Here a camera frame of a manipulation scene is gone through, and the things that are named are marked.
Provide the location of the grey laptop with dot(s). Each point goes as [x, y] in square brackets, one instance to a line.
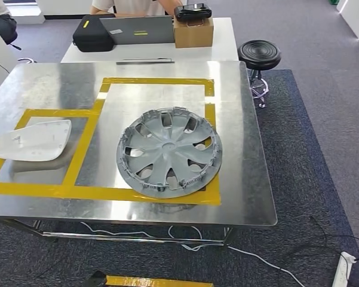
[143, 27]

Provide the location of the black handheld controller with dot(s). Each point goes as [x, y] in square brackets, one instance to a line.
[192, 12]

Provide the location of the grey plastic wheel hubcap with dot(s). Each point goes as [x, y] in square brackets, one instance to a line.
[167, 150]

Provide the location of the black round stool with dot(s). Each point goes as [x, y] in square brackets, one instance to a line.
[258, 53]

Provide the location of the cardboard box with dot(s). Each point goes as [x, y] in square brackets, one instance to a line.
[194, 37]

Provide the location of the person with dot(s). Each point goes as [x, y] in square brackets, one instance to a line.
[131, 6]
[4, 27]

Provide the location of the white table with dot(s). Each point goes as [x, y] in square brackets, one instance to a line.
[223, 51]

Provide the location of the white car mirror cover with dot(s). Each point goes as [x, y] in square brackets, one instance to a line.
[39, 140]

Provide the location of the steel workbench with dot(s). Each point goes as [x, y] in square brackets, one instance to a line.
[241, 158]

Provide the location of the yellow floor tape square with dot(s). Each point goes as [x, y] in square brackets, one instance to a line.
[155, 282]

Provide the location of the white power strip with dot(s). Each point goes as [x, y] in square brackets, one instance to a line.
[342, 273]

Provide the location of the black zip case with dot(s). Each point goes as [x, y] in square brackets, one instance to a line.
[92, 37]

